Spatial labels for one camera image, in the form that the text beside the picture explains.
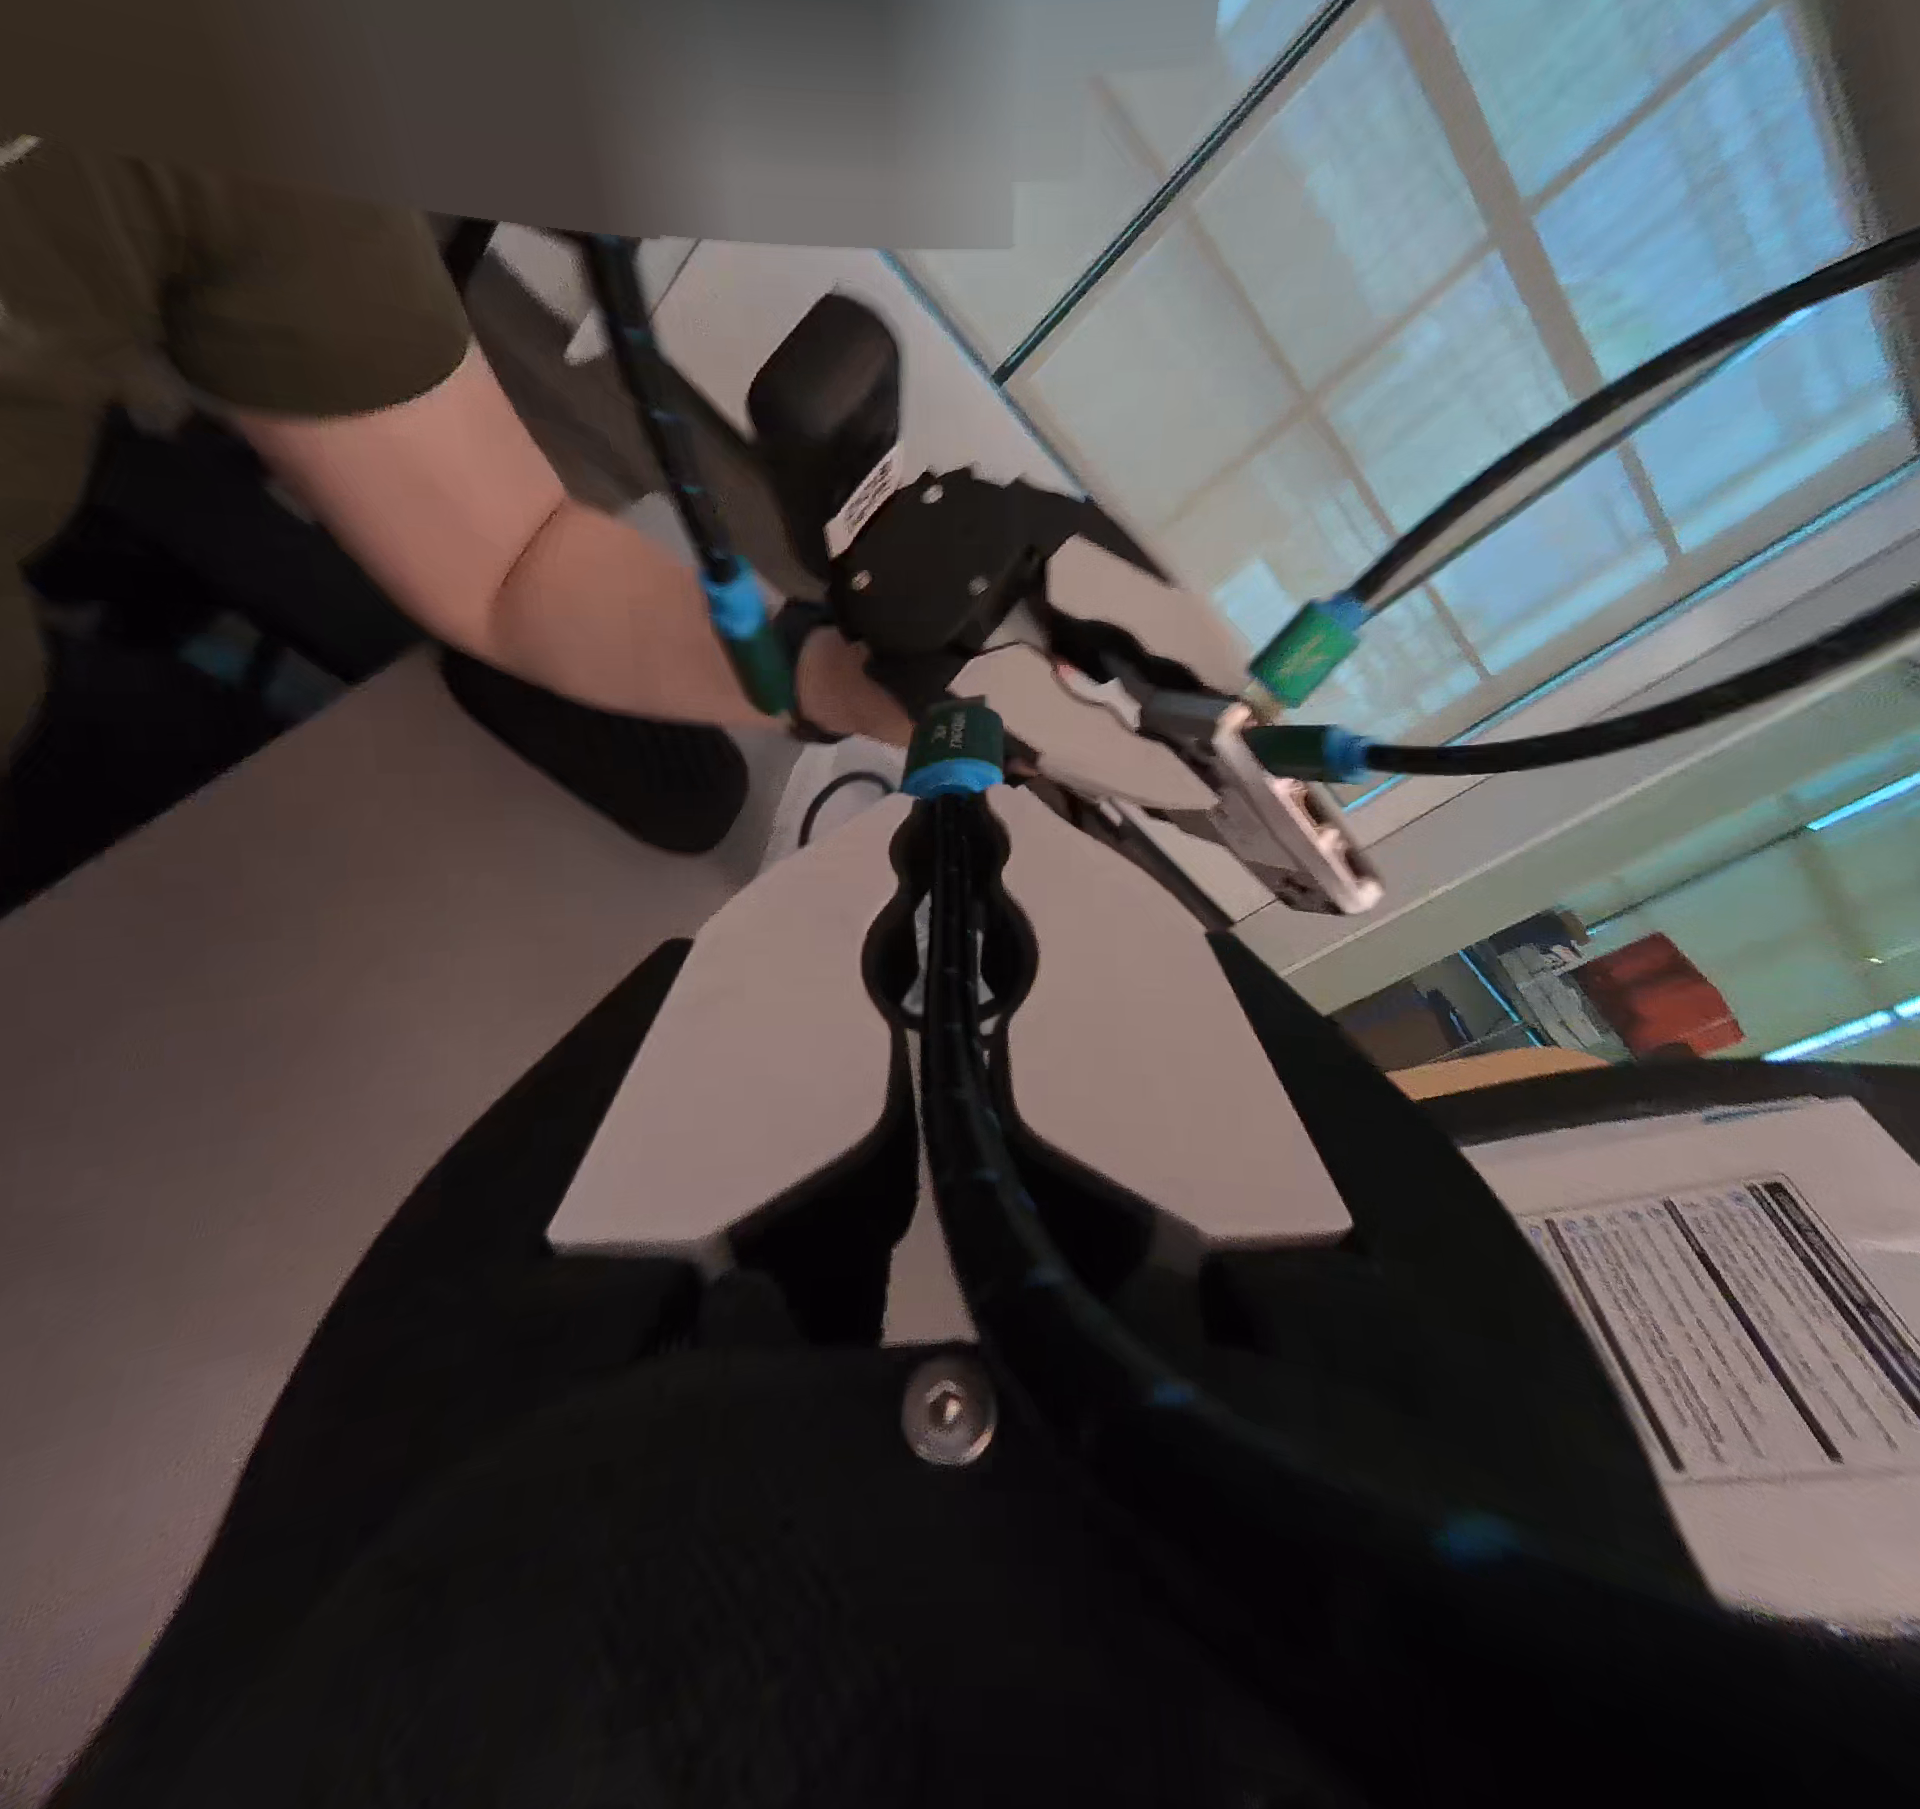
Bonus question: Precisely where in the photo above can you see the person's olive shirt torso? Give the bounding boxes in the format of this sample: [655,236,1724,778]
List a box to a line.
[0,134,472,670]

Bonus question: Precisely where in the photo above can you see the framed instruction sheet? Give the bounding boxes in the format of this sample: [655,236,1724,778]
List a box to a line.
[1464,1088,1920,1614]

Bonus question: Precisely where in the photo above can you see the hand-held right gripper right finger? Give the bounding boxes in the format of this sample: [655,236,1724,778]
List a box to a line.
[991,789,1352,1286]

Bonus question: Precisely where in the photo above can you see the shelf with boxes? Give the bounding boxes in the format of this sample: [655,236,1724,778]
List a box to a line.
[1334,907,1592,1076]

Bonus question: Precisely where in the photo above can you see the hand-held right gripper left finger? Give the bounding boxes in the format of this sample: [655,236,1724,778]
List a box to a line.
[548,804,920,1342]

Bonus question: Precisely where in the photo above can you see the silver black hdmi switch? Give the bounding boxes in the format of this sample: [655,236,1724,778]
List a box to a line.
[1139,685,1386,917]

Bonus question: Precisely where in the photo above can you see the person's left forearm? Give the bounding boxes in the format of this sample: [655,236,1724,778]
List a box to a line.
[242,339,812,734]

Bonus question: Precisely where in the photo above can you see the black desk chair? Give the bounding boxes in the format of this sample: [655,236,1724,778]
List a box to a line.
[33,408,430,685]

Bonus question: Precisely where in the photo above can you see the large paned window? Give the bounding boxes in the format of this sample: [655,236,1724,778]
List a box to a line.
[991,0,1920,807]

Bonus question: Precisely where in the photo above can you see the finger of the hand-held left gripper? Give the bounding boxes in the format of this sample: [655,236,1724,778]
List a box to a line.
[1044,549,1255,703]
[953,644,1225,814]

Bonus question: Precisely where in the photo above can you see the person's left hand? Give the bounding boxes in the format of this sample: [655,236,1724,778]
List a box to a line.
[812,631,918,748]

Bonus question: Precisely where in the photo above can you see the black mesh wrist rest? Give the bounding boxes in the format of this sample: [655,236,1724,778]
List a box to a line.
[443,644,751,855]

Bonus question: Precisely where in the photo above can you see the black wrist strap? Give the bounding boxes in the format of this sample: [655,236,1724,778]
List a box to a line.
[769,602,843,744]

